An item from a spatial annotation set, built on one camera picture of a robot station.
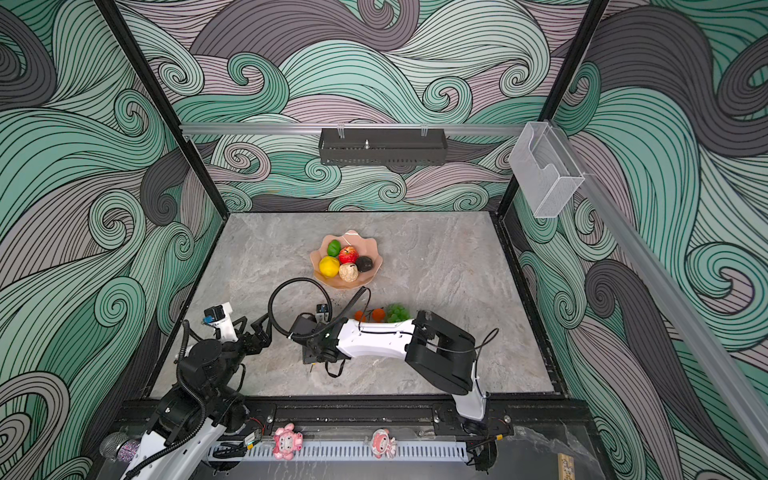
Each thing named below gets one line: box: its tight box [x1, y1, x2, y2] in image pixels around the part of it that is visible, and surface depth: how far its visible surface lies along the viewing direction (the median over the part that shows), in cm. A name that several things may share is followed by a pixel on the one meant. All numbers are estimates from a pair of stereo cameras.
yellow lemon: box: [319, 255, 340, 278], surface depth 99 cm
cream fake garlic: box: [339, 263, 359, 283], surface depth 97 cm
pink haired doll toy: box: [371, 427, 397, 459], surface depth 69 cm
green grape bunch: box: [386, 302, 411, 323], surface depth 90 cm
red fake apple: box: [338, 245, 359, 265], surface depth 102 cm
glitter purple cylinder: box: [99, 432, 142, 463], surface depth 67 cm
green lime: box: [327, 239, 341, 257], surface depth 104 cm
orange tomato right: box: [372, 308, 385, 323], surface depth 90 cm
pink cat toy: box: [273, 422, 303, 461], surface depth 69 cm
